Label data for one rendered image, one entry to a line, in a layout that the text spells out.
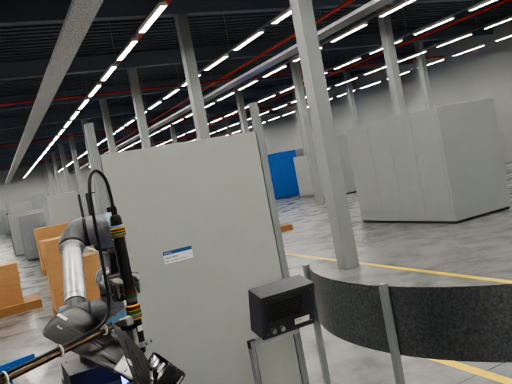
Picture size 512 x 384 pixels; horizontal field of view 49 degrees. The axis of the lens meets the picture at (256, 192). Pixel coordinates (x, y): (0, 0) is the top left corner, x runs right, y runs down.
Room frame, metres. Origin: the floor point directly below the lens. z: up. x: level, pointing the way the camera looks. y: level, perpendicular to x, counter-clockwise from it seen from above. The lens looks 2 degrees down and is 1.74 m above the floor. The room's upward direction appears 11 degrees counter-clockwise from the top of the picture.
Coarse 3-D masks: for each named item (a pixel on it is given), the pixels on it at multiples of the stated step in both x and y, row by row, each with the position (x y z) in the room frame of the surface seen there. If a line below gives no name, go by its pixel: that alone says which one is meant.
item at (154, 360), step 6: (156, 354) 1.61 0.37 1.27; (150, 360) 1.60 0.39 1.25; (156, 360) 1.59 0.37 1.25; (162, 360) 1.59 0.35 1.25; (156, 366) 1.58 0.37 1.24; (168, 366) 1.58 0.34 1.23; (174, 366) 1.59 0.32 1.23; (156, 372) 1.57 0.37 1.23; (162, 372) 1.57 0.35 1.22; (168, 372) 1.58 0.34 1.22; (174, 372) 1.58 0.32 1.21; (180, 372) 1.59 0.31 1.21; (156, 378) 1.57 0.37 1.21; (162, 378) 1.57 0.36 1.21; (168, 378) 1.57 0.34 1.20; (174, 378) 1.58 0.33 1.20; (180, 378) 1.60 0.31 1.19
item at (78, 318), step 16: (64, 320) 1.62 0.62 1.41; (80, 320) 1.66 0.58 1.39; (96, 320) 1.70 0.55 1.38; (48, 336) 1.53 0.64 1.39; (64, 336) 1.57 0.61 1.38; (112, 336) 1.66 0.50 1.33; (80, 352) 1.56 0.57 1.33; (96, 352) 1.58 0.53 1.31; (112, 352) 1.61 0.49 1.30; (112, 368) 1.57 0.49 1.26
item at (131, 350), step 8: (120, 336) 1.37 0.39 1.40; (128, 336) 1.44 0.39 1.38; (120, 344) 1.33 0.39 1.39; (128, 344) 1.39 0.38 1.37; (128, 352) 1.35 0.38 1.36; (136, 352) 1.43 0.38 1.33; (136, 360) 1.39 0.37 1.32; (144, 360) 1.48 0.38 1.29; (136, 368) 1.36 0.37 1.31; (144, 368) 1.45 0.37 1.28; (136, 376) 1.33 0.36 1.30; (144, 376) 1.43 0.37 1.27
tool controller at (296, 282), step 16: (256, 288) 2.31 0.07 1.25; (272, 288) 2.31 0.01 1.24; (288, 288) 2.30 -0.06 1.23; (304, 288) 2.32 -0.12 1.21; (256, 304) 2.26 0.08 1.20; (272, 304) 2.25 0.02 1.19; (288, 304) 2.29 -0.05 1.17; (304, 304) 2.33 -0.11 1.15; (256, 320) 2.29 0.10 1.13; (272, 320) 2.26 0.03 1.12; (288, 320) 2.30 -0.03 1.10; (304, 320) 2.34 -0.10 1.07; (272, 336) 2.28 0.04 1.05
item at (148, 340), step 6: (120, 318) 1.66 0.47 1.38; (126, 318) 1.65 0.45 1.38; (132, 318) 1.67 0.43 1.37; (126, 324) 1.65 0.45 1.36; (132, 324) 1.66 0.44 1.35; (126, 330) 1.65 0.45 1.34; (132, 330) 1.66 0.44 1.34; (132, 336) 1.66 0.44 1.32; (138, 342) 1.67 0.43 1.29; (144, 342) 1.67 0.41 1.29; (150, 342) 1.69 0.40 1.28
